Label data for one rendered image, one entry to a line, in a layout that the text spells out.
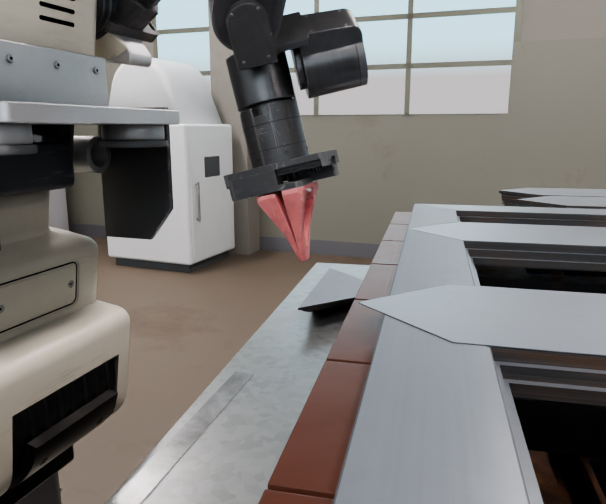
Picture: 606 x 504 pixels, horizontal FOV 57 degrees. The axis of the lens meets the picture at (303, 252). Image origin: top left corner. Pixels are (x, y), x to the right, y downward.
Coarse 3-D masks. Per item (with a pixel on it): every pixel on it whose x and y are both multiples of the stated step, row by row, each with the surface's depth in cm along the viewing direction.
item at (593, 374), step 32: (544, 224) 115; (576, 224) 114; (480, 256) 87; (512, 256) 85; (544, 256) 84; (576, 256) 83; (512, 352) 45; (544, 352) 44; (512, 384) 44; (544, 384) 44; (576, 384) 43; (512, 416) 36
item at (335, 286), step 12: (324, 276) 116; (336, 276) 116; (348, 276) 116; (324, 288) 108; (336, 288) 108; (348, 288) 108; (312, 300) 100; (324, 300) 100; (336, 300) 100; (348, 300) 102
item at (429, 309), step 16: (432, 288) 61; (448, 288) 61; (400, 304) 55; (416, 304) 55; (432, 304) 55; (448, 304) 55; (400, 320) 51; (416, 320) 51; (432, 320) 51; (448, 320) 51; (448, 336) 47
